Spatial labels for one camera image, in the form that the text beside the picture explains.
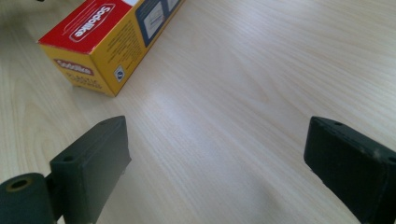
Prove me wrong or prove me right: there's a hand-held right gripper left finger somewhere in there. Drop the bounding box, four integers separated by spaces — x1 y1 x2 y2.
49 115 133 224

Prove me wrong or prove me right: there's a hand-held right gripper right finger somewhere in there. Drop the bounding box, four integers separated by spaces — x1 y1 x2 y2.
304 116 396 224

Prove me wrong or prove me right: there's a red and yellow cardboard box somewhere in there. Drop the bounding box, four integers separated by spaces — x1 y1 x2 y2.
37 0 187 98

